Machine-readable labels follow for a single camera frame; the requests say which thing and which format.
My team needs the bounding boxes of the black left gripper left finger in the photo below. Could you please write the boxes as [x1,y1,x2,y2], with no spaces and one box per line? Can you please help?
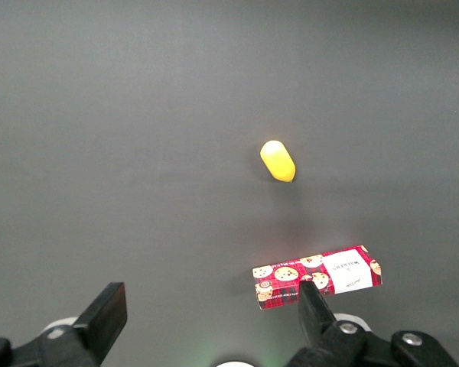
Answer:
[0,281,129,367]

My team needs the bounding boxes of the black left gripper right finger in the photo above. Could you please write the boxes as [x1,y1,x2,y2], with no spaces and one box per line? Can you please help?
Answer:
[285,279,459,367]

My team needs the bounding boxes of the red plaid cookie box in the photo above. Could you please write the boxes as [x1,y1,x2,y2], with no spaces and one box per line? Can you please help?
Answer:
[251,245,383,310]

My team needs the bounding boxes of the yellow lemon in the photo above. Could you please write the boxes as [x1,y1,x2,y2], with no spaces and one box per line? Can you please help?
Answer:
[259,139,297,184]

